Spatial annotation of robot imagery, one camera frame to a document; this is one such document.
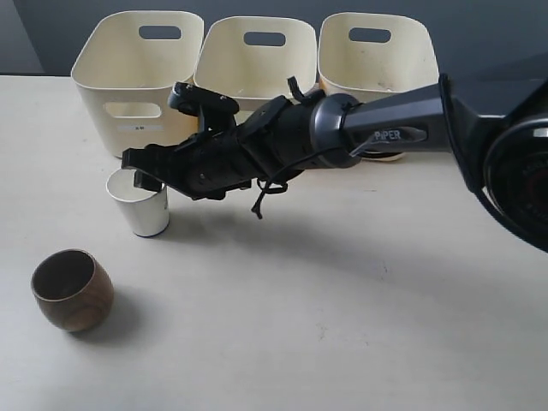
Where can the brown wooden cup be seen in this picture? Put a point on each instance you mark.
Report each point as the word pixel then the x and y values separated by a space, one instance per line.
pixel 73 290

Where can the right cream plastic bin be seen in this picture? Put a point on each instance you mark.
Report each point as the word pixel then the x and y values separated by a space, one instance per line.
pixel 365 57

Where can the white paper cup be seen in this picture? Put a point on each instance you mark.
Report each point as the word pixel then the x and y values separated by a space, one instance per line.
pixel 147 212

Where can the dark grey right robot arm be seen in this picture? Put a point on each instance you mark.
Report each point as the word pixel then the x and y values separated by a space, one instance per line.
pixel 495 129

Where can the middle cream plastic bin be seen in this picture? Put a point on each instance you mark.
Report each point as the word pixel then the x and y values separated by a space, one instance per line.
pixel 250 58

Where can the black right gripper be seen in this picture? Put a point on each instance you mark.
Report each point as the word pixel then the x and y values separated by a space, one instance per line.
pixel 272 147

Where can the left cream plastic bin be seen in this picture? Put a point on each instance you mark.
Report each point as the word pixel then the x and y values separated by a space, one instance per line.
pixel 125 73

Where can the cream plastic bin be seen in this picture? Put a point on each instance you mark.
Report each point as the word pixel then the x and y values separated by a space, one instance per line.
pixel 365 57
pixel 125 73
pixel 250 58

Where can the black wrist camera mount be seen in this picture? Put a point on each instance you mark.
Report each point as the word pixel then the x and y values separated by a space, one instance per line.
pixel 215 112

